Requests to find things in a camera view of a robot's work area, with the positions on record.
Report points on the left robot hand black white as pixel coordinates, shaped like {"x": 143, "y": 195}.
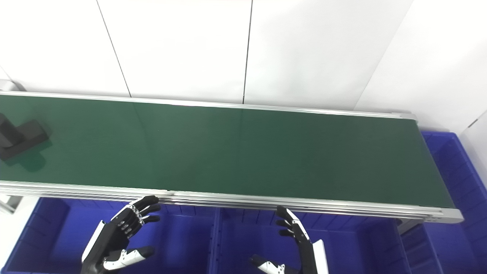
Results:
{"x": 110, "y": 236}

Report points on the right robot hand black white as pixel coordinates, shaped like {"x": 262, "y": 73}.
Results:
{"x": 310, "y": 255}

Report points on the black cylinder-on-plate part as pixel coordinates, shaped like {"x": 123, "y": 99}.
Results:
{"x": 23, "y": 137}

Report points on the blue plastic bin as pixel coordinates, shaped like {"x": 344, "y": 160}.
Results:
{"x": 456, "y": 213}
{"x": 179, "y": 243}
{"x": 361, "y": 247}

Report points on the green conveyor belt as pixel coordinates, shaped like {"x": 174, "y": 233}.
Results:
{"x": 228, "y": 152}
{"x": 228, "y": 199}

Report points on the aluminium conveyor leg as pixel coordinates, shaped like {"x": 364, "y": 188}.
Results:
{"x": 7, "y": 203}

